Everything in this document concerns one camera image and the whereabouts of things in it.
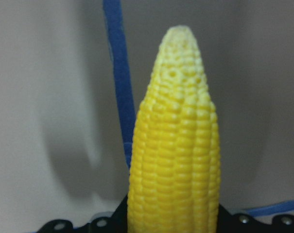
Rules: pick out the yellow plastic corn cob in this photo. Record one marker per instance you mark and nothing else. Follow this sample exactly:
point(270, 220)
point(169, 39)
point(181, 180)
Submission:
point(174, 183)

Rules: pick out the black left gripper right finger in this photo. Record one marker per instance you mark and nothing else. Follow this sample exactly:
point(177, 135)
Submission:
point(245, 221)

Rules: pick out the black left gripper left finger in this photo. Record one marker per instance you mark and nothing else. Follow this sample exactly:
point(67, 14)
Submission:
point(116, 223)

